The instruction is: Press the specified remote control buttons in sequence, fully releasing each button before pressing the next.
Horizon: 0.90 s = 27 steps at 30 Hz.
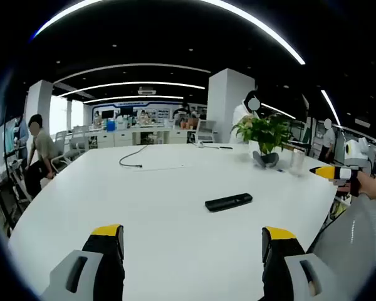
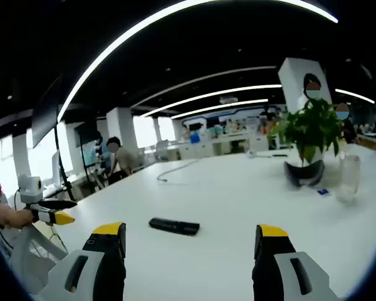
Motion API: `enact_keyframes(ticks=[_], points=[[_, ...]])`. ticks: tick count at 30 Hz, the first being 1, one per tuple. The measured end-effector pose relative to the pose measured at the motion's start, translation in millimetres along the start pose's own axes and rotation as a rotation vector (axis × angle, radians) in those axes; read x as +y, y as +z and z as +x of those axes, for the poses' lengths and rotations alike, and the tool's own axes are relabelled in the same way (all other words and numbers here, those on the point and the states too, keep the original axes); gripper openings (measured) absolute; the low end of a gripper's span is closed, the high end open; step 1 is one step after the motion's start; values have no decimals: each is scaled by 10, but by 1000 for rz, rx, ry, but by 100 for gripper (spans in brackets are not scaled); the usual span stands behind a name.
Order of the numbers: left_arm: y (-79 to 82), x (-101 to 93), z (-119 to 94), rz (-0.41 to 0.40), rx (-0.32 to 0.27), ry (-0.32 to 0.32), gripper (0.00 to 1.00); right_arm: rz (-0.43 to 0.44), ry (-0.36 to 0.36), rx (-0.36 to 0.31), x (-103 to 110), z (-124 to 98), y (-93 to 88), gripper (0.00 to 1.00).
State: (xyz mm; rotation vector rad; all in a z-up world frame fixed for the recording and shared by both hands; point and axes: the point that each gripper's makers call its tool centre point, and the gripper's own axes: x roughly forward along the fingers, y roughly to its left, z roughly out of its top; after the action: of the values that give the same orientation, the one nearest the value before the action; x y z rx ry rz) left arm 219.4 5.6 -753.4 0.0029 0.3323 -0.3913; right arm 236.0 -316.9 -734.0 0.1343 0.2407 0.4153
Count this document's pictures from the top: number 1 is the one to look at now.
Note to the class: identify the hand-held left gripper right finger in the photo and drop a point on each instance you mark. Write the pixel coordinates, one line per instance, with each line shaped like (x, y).
(279, 254)

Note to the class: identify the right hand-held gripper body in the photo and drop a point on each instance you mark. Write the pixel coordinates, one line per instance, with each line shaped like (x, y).
(358, 150)

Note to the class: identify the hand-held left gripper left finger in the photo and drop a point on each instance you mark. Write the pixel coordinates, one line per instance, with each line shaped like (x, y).
(106, 251)

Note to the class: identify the black remote control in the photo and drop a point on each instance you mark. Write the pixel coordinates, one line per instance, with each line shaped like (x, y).
(228, 202)

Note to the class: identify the clear glass cup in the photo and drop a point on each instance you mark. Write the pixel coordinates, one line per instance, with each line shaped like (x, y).
(297, 163)

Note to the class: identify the ceiling light strip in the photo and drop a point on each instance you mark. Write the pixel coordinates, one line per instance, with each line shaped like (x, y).
(134, 65)
(330, 106)
(134, 83)
(128, 98)
(269, 29)

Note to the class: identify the grey cloth object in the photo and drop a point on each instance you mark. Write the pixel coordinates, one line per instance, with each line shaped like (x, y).
(266, 159)

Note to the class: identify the green potted plant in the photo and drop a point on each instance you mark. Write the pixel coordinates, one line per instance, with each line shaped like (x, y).
(266, 131)

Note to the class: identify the grey mesh office chair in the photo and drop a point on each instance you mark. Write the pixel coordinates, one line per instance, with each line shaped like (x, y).
(357, 244)

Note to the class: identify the black pen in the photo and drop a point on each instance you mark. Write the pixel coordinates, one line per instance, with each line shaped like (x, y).
(225, 147)

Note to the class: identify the white office chair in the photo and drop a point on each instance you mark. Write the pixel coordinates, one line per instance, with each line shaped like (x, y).
(206, 130)
(62, 150)

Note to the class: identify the row of white desks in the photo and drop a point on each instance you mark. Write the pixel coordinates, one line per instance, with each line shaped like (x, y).
(122, 138)

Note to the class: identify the white pillar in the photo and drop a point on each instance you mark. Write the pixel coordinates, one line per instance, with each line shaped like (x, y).
(227, 103)
(39, 100)

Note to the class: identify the blue box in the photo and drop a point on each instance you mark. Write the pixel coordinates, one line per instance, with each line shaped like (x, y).
(111, 126)

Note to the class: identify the ceiling air conditioner unit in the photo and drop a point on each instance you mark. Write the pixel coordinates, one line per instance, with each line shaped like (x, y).
(147, 91)

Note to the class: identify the blue wall display board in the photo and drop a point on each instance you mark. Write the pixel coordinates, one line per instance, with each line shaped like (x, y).
(125, 106)

